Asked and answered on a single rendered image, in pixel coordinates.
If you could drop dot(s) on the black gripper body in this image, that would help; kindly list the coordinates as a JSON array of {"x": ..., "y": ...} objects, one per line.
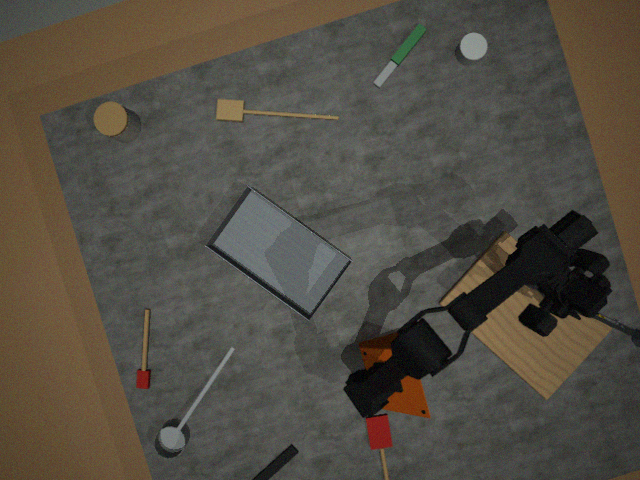
[{"x": 539, "y": 319}]

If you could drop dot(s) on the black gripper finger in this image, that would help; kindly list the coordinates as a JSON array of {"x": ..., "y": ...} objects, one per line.
[{"x": 570, "y": 312}]

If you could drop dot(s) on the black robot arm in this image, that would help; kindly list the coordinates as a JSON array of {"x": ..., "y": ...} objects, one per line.
[{"x": 542, "y": 253}]

